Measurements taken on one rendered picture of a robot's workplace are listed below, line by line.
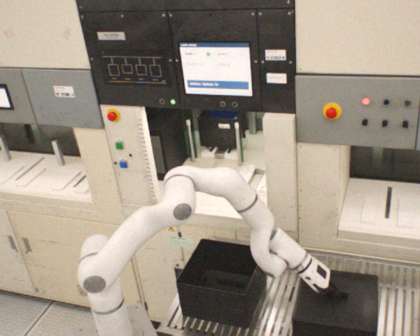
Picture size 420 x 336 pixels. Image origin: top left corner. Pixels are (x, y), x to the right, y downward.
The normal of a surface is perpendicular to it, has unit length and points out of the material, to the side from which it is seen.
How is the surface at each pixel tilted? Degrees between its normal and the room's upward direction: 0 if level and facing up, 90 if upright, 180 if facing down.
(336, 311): 0
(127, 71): 90
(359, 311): 0
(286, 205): 90
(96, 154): 90
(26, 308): 0
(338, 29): 90
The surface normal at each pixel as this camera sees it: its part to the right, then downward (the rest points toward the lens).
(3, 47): -0.33, 0.51
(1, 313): -0.10, -0.86
